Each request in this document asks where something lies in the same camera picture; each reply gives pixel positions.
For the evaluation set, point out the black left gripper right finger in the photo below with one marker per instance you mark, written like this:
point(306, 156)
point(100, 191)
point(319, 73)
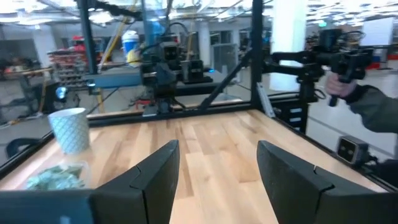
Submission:
point(298, 193)

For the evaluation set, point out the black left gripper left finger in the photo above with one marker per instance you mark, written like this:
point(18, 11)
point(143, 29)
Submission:
point(146, 193)

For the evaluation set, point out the green white Stevia packet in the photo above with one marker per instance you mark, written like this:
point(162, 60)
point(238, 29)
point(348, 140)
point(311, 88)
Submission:
point(43, 182)
point(66, 172)

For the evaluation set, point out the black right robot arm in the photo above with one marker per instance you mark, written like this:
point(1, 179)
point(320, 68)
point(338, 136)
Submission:
point(161, 102)

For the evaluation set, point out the person's forearm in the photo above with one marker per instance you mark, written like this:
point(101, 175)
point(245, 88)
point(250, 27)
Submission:
point(376, 107)

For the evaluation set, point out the blue and white barrel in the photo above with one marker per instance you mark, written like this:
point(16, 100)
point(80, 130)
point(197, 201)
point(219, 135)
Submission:
point(130, 42)

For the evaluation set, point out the grey desk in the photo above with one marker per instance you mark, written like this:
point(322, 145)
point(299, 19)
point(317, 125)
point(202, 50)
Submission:
point(115, 79)

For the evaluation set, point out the clear plastic container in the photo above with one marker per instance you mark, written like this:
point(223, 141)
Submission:
point(84, 169)

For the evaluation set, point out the white patterned mug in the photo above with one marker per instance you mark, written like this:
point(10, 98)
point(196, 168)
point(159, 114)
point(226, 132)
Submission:
point(70, 130)

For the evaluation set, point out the red parts shelf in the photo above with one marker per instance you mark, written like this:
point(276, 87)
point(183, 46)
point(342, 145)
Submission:
point(66, 62)

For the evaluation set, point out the person's hand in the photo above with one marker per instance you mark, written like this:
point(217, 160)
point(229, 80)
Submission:
point(337, 88)

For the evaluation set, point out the white pillar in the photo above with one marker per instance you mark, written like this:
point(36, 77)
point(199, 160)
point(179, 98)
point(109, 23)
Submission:
point(287, 31)

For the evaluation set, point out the black chair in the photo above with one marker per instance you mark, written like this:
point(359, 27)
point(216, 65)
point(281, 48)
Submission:
point(11, 147)

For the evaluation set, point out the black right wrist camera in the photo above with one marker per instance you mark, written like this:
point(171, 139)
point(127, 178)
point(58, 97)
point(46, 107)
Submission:
point(170, 52)

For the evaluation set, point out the black table-level camera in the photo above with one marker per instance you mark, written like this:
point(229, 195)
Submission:
point(351, 150)

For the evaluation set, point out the black metal table frame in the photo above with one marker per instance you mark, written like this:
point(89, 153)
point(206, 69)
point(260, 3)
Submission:
point(257, 62)

